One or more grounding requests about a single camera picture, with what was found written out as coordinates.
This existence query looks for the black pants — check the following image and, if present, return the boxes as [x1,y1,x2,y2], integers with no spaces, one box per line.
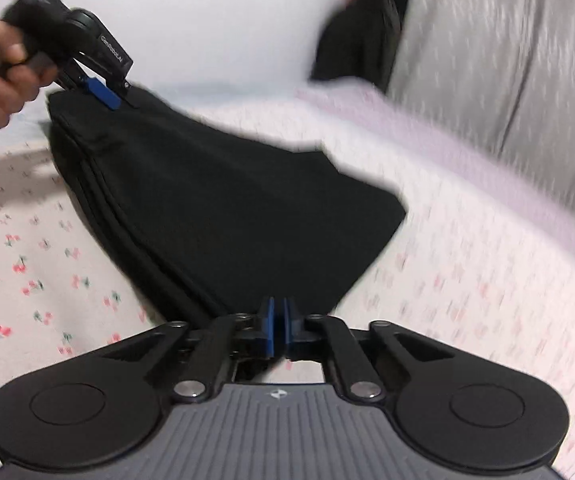
[48,89,407,327]

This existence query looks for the person's left hand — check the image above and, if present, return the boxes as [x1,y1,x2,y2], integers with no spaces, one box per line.
[0,21,58,129]

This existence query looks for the cherry print white bed sheet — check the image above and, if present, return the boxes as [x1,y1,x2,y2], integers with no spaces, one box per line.
[0,100,575,479]

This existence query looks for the pink striped knit blanket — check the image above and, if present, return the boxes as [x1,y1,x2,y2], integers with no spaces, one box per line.
[297,79,575,256]

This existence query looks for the grey star pattern curtain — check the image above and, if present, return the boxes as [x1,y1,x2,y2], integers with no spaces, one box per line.
[387,0,575,211]

